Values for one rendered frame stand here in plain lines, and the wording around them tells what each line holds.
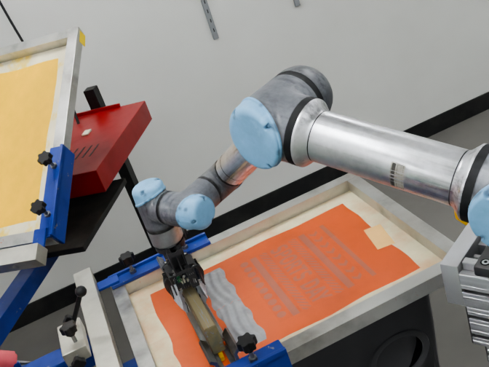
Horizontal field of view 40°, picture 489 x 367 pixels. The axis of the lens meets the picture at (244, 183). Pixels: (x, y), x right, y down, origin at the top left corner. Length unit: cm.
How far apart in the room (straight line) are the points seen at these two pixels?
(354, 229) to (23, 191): 101
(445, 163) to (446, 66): 333
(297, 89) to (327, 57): 275
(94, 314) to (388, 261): 74
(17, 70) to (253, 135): 152
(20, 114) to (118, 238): 159
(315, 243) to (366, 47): 228
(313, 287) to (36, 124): 109
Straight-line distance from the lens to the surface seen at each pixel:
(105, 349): 165
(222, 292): 179
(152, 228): 154
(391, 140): 103
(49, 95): 235
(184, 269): 158
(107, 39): 350
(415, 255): 173
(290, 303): 168
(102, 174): 246
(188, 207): 142
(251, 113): 109
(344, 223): 191
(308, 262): 180
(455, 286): 128
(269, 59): 375
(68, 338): 168
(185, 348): 168
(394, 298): 156
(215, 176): 149
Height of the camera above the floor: 197
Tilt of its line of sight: 27 degrees down
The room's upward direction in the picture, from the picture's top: 19 degrees counter-clockwise
